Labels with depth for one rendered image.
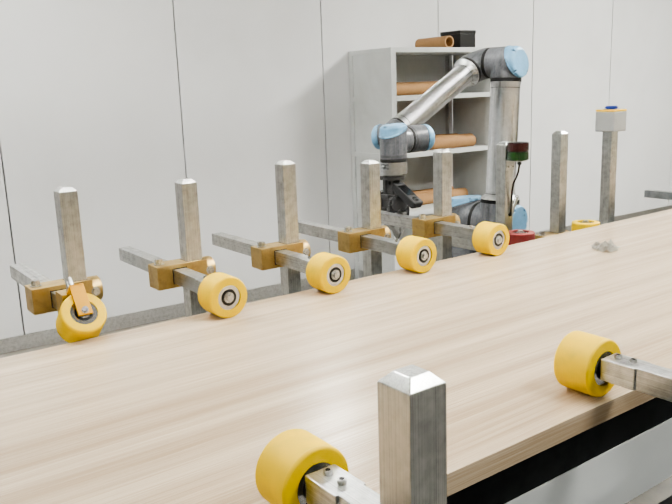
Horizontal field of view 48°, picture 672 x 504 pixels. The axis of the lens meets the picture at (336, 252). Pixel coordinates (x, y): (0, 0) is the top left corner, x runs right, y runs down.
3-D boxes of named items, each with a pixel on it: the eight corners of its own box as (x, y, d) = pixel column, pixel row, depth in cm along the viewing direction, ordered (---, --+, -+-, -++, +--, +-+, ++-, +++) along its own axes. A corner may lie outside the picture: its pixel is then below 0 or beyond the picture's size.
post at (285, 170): (284, 358, 183) (274, 160, 173) (296, 355, 185) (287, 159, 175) (292, 362, 181) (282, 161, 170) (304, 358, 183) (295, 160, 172)
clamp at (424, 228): (410, 236, 204) (410, 217, 203) (446, 229, 212) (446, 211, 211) (426, 239, 199) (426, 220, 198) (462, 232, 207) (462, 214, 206)
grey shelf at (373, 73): (355, 279, 529) (348, 51, 496) (449, 259, 578) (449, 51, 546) (395, 292, 493) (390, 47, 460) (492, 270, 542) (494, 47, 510)
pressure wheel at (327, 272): (314, 246, 159) (341, 260, 164) (299, 280, 158) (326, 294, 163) (331, 250, 154) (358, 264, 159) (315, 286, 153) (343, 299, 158)
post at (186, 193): (191, 392, 169) (174, 178, 159) (205, 387, 171) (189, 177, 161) (198, 396, 166) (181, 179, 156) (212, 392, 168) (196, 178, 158)
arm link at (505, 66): (492, 237, 308) (501, 48, 295) (529, 243, 295) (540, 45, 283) (469, 241, 298) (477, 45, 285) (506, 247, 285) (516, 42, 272)
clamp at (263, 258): (250, 266, 175) (248, 245, 174) (298, 257, 183) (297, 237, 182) (264, 271, 170) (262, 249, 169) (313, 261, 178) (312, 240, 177)
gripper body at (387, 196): (392, 208, 260) (392, 173, 258) (410, 210, 254) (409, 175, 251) (376, 211, 256) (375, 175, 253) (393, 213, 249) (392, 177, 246)
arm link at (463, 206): (459, 232, 321) (459, 191, 317) (493, 237, 308) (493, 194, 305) (436, 238, 311) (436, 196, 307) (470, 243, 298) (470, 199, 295)
